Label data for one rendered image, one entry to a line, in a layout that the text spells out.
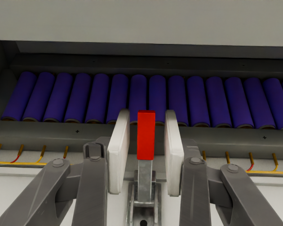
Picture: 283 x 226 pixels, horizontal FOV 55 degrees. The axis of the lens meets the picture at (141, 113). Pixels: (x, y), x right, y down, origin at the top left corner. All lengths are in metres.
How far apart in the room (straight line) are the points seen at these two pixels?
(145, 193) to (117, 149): 0.07
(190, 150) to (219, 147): 0.08
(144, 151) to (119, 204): 0.06
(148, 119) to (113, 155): 0.04
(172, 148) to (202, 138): 0.09
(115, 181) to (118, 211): 0.08
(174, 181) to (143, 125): 0.05
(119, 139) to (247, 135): 0.13
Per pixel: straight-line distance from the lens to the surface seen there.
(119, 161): 0.16
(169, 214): 0.23
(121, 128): 0.18
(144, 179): 0.20
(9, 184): 0.27
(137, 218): 0.23
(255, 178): 0.26
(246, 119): 0.27
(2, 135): 0.27
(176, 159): 0.15
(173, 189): 0.16
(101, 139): 0.18
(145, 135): 0.19
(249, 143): 0.25
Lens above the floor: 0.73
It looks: 34 degrees down
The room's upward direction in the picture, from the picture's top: 1 degrees clockwise
